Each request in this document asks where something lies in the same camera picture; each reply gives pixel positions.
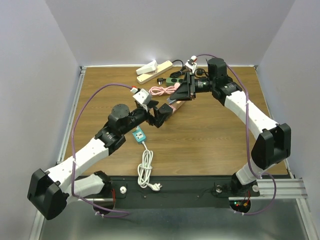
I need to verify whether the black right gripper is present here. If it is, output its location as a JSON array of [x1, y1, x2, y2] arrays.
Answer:
[[170, 71, 216, 102]]

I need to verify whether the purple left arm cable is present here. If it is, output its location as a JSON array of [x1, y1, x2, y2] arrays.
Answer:
[[71, 83, 138, 219]]

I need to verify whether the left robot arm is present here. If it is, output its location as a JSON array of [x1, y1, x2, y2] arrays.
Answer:
[[27, 100, 173, 220]]

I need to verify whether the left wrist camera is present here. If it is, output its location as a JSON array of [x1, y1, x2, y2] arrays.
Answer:
[[133, 88, 152, 109]]

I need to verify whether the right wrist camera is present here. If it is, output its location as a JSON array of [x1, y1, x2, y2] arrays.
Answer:
[[185, 55, 198, 74]]

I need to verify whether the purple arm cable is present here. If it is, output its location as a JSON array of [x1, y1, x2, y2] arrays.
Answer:
[[194, 53, 277, 216], [71, 83, 138, 219]]

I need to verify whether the black charger block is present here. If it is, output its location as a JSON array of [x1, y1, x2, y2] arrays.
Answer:
[[158, 103, 173, 121]]

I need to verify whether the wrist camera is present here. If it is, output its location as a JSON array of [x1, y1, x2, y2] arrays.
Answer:
[[185, 55, 198, 74], [133, 88, 152, 109]]

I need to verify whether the black cable of cream strip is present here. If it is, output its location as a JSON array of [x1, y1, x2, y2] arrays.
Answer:
[[156, 59, 188, 87]]

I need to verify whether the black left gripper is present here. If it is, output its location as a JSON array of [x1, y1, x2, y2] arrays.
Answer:
[[121, 99, 171, 135]]

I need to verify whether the aluminium frame rail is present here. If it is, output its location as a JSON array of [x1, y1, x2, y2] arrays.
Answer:
[[29, 66, 87, 240]]

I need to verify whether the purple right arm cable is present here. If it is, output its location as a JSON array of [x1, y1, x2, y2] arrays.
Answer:
[[194, 53, 277, 216]]

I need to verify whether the cream power strip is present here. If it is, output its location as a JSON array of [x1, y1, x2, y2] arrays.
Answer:
[[136, 60, 173, 85]]

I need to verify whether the green power strip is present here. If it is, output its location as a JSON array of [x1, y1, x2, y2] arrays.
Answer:
[[165, 77, 184, 87]]

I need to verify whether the white coiled cable with plug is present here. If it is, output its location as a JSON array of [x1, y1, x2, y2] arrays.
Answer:
[[137, 142, 163, 193]]

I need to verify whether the white wedge adapter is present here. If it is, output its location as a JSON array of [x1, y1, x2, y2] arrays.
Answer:
[[136, 60, 158, 76]]

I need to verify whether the pink power strip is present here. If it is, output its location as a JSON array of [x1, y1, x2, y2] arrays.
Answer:
[[169, 101, 185, 115]]

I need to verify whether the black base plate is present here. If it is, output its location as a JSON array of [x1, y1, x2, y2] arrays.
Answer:
[[82, 175, 261, 210]]

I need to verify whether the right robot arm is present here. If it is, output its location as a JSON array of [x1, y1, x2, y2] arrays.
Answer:
[[170, 56, 292, 195]]

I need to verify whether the pink coiled cable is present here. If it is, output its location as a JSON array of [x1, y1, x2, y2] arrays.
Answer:
[[148, 83, 181, 97]]

